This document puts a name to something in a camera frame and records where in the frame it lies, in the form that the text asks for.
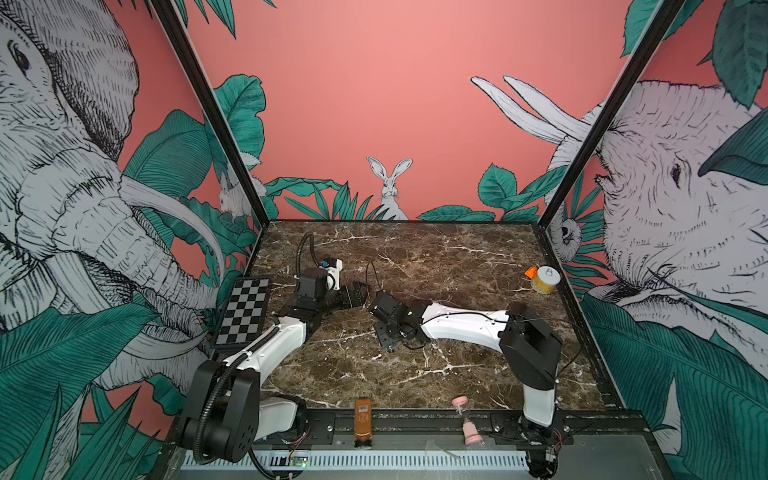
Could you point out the black white checkerboard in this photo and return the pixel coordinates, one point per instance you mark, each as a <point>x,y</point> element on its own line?
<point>243,315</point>

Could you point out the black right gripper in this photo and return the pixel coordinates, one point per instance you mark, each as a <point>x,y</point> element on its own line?
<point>384,340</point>

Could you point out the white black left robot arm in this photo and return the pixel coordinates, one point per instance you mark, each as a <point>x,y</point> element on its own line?
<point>224,413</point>

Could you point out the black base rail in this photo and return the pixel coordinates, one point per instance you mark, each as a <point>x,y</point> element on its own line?
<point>327,426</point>

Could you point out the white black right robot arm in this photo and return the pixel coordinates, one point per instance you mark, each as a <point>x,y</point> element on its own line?
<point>531,347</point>

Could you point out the black corner frame post right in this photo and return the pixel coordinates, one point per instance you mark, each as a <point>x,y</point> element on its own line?
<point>653,35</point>

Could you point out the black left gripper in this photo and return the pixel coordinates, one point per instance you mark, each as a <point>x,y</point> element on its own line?
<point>357,299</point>

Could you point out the black corner frame post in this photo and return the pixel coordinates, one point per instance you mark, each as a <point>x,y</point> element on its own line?
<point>653,35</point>
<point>167,14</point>

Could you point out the orange rectangular device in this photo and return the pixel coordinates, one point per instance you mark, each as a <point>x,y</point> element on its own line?
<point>363,424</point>

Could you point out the pink hourglass timer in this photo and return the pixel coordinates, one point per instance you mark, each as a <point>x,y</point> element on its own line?
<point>472,437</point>

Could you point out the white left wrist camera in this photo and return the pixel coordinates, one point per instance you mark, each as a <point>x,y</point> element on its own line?
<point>333,266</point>

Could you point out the white ventilated strip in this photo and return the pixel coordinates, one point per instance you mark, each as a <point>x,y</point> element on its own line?
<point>381,460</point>

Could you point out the black corner frame post left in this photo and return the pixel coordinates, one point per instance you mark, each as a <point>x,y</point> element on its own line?
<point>167,14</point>

